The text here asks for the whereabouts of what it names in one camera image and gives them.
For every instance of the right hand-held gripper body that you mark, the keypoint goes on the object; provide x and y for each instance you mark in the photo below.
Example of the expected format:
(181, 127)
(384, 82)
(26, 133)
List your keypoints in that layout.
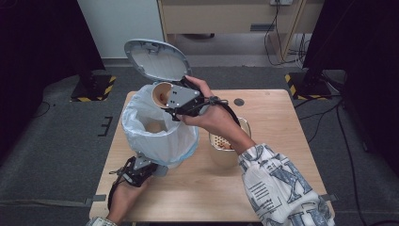
(182, 95)

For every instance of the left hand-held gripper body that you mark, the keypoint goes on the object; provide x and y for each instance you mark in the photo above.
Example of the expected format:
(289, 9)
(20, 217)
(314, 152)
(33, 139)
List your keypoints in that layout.
(139, 171)

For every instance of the beige cup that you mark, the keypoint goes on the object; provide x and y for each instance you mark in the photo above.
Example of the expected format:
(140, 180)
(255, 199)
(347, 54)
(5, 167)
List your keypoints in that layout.
(160, 94)

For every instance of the grey pedal trash bin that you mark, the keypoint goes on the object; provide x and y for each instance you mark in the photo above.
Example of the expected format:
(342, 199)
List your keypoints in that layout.
(156, 59)

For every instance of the white trash bag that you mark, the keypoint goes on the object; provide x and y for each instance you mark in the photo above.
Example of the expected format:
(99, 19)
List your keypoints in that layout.
(175, 144)

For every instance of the person's left hand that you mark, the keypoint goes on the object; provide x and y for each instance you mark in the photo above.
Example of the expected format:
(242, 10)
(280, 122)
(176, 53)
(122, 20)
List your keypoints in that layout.
(125, 197)

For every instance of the person's right hand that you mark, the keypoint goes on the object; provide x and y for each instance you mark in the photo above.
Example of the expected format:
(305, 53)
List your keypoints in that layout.
(216, 117)

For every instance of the round table grommet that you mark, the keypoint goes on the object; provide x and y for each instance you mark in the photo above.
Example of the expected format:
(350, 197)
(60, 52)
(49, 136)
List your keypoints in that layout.
(239, 102)

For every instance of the orange food scraps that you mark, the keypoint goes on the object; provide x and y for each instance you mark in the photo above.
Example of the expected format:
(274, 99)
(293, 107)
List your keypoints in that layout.
(224, 145)

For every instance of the beige strainer container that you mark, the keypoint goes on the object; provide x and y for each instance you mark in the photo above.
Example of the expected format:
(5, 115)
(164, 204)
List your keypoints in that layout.
(222, 157)

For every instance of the wooden cabinet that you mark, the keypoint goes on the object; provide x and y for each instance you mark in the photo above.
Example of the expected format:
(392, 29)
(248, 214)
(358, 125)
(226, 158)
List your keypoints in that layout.
(219, 19)

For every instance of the stand base with hazard stripes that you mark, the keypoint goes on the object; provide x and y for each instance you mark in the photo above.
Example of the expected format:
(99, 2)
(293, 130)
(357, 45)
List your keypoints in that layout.
(309, 88)
(94, 89)

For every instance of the white power strip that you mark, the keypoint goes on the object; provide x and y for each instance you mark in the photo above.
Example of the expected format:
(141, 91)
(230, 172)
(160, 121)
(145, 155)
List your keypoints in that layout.
(281, 2)

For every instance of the black curtain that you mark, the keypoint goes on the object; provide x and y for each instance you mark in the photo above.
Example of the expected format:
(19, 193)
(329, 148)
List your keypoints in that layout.
(37, 62)
(370, 62)

